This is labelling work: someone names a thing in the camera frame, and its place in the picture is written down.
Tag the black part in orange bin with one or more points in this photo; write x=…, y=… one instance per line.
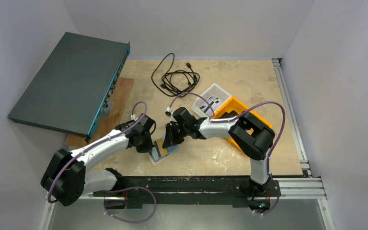
x=230, y=115

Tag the brown wooden board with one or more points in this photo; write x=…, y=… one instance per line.
x=112, y=114

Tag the white plastic bin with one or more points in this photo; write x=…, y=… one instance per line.
x=214, y=89

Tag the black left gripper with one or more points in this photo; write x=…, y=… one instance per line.
x=144, y=143

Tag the papers in white bin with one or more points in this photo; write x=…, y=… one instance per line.
x=213, y=102

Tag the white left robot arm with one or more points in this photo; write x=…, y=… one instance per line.
x=67, y=176

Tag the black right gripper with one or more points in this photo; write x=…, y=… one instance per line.
x=172, y=134

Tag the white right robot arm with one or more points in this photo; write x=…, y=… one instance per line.
x=255, y=138

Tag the dark grey network switch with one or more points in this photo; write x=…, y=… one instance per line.
x=70, y=92

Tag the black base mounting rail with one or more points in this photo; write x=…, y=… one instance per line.
x=235, y=191

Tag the orange plastic bin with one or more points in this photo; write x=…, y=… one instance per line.
x=232, y=108

